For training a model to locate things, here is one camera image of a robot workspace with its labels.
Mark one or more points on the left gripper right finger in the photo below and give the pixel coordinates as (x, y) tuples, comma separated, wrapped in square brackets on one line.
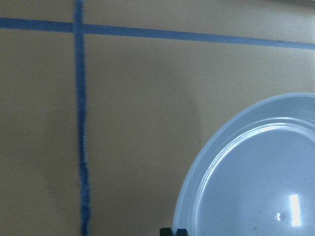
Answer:
[(181, 232)]

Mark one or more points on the blue plate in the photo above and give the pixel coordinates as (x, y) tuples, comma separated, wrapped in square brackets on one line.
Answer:
[(256, 175)]

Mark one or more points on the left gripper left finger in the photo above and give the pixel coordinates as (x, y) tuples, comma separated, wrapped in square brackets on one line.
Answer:
[(165, 232)]

